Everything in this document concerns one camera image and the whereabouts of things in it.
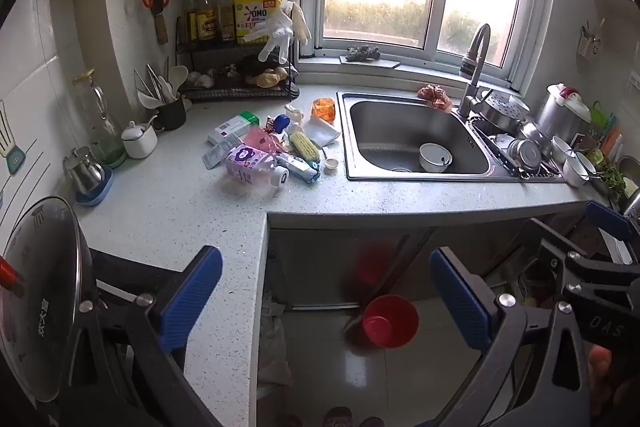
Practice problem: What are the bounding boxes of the white rubber glove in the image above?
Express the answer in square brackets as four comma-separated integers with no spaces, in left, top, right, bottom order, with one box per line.
[243,0,312,62]

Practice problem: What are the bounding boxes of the pink plastic bottle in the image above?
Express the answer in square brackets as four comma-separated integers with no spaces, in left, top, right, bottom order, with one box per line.
[221,144,290,198]

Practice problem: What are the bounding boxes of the red bucket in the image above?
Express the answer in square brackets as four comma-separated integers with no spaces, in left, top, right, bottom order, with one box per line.
[362,293,420,349]

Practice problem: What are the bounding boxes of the white lidded jar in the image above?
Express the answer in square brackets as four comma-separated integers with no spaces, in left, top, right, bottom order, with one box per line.
[121,121,159,159]

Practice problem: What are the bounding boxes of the sink dish rack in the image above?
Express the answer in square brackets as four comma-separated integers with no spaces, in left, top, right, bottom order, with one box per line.
[470,114,568,182]

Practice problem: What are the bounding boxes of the blue saucer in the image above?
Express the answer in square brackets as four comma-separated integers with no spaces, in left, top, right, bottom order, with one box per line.
[75,167,114,206]

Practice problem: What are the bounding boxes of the steel sink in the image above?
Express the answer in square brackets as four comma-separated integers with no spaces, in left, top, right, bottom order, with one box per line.
[336,91,568,182]

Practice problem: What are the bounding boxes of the black wire rack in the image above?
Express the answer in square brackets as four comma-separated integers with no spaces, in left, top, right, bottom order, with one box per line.
[175,14,301,102]

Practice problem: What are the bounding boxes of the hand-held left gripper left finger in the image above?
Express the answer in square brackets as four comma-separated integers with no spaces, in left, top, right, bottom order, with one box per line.
[75,246,223,427]

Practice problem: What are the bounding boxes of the green vegetables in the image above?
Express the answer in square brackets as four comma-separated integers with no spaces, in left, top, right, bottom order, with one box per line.
[597,162,628,202]

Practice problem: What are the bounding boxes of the steel kettle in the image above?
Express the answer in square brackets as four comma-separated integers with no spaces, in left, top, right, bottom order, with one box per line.
[535,83,592,145]

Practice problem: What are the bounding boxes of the person's right hand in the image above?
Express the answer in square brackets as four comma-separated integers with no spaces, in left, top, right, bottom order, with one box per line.
[587,343,618,390]

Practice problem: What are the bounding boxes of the tan ginger root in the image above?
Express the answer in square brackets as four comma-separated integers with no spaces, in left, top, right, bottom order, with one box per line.
[247,67,290,88]

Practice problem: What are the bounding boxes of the corn cob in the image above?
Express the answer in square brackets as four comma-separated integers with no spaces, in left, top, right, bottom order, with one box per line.
[289,131,321,162]

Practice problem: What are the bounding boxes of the white enamel bowl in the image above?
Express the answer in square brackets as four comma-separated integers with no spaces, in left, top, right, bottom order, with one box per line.
[562,154,596,188]
[550,136,576,162]

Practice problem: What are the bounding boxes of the dark oil bottle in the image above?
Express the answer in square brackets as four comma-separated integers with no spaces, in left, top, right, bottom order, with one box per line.
[181,0,200,44]
[196,0,217,42]
[216,0,236,42]

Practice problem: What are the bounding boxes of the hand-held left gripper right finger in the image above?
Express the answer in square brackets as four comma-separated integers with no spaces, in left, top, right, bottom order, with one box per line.
[429,248,591,427]

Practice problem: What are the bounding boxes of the glass carafe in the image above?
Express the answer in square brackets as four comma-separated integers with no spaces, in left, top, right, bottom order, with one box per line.
[72,69,126,168]

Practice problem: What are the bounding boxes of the pink pouch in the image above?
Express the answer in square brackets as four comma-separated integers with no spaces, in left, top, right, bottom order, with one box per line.
[242,127,287,155]

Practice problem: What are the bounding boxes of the orange plastic cup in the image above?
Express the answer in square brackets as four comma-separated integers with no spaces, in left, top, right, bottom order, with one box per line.
[311,98,335,122]

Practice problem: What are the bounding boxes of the toothpaste tube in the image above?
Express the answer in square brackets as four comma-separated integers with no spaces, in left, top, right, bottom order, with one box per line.
[272,152,321,184]

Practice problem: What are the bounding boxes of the dark utensil cup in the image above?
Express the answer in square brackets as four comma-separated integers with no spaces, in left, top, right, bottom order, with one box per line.
[155,97,187,131]

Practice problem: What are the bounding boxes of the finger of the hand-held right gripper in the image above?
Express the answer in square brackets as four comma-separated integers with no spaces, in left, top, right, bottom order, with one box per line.
[585,201,640,265]
[527,218,588,288]

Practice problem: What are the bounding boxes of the steel faucet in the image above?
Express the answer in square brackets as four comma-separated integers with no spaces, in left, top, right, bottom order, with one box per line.
[457,23,493,118]

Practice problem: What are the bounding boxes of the wall utensil holder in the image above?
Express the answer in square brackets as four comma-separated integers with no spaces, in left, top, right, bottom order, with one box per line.
[576,19,605,56]

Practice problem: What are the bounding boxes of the bunch of kitchen utensils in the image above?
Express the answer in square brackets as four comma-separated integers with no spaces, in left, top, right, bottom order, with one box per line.
[134,64,190,108]

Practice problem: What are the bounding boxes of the silver blister pack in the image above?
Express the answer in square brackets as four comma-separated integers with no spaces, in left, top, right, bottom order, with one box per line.
[202,134,243,169]

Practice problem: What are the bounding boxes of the steel colander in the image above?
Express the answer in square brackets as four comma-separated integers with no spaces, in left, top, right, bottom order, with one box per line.
[472,89,531,135]

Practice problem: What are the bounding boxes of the green white box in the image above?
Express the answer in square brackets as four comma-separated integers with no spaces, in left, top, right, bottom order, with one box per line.
[207,111,261,145]

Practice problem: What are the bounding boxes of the glass pot lid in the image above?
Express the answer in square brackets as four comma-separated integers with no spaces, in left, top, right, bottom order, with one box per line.
[0,196,98,403]

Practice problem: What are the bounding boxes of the steel bowl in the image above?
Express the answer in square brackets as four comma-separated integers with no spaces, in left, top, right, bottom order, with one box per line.
[507,138,543,172]
[517,119,551,148]

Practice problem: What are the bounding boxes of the orange mesh scrubber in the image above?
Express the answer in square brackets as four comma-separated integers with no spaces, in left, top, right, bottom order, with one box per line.
[417,84,453,110]

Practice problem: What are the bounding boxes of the grey steel wool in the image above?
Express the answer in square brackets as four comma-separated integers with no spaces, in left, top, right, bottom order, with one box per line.
[346,44,381,62]

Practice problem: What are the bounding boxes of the crumpled plastic bag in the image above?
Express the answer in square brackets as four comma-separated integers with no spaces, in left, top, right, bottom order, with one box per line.
[257,297,296,388]

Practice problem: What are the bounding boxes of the yellow detergent bottle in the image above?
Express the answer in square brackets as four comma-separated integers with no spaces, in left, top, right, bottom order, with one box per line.
[232,0,283,44]

